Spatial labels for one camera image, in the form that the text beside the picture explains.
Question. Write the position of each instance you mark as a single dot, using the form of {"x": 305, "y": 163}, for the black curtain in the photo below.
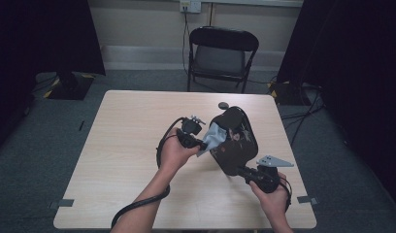
{"x": 354, "y": 64}
{"x": 40, "y": 39}

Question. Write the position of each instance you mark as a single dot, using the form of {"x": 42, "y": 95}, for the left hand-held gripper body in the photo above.
{"x": 189, "y": 127}

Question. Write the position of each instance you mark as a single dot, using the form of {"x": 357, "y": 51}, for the grey tape strip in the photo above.
{"x": 307, "y": 200}
{"x": 63, "y": 203}

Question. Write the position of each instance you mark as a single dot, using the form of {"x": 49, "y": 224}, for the person's left hand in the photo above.
{"x": 173, "y": 155}

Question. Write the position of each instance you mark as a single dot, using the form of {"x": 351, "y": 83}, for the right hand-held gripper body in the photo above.
{"x": 265, "y": 178}

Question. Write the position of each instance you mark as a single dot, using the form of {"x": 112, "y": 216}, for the person's right hand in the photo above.
{"x": 275, "y": 204}

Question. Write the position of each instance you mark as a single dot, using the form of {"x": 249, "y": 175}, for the black folding chair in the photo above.
{"x": 220, "y": 59}

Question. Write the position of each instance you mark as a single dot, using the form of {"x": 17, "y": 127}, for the small black stick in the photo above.
{"x": 81, "y": 125}

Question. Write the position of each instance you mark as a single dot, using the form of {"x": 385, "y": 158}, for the small grey round object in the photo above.
{"x": 223, "y": 105}

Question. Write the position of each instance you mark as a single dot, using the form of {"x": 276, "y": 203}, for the black stand base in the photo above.
{"x": 71, "y": 87}
{"x": 288, "y": 93}

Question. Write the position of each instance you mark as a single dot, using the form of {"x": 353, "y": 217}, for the light blue-grey cloth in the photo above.
{"x": 214, "y": 137}

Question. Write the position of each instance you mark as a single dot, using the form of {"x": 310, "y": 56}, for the white wall socket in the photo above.
{"x": 190, "y": 6}

